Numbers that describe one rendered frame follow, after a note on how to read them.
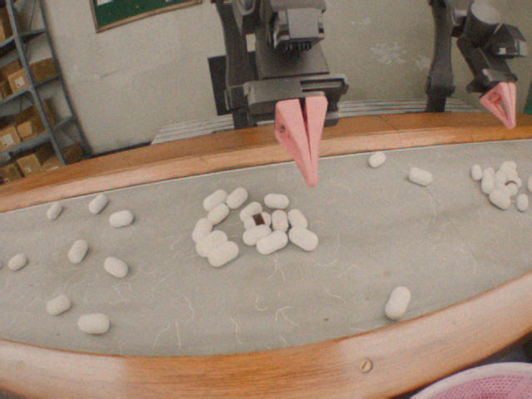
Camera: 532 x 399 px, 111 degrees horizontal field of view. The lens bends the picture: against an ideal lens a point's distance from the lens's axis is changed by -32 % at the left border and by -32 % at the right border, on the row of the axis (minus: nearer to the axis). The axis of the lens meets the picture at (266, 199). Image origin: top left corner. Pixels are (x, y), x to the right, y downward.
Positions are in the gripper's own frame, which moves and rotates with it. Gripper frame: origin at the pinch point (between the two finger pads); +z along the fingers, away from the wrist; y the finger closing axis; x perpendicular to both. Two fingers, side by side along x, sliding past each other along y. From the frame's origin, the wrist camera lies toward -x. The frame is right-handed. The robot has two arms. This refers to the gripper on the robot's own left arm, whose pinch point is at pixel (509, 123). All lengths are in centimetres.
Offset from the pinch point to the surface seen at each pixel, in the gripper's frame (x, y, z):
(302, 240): -3.4, -41.9, 13.0
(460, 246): -4.7, -24.0, 17.1
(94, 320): -9, -63, 19
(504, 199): -3.5, -12.9, 12.9
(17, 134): 114, -252, -109
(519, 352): -8.3, -18.8, 31.4
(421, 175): 1.7, -23.0, 6.8
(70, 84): 125, -204, -153
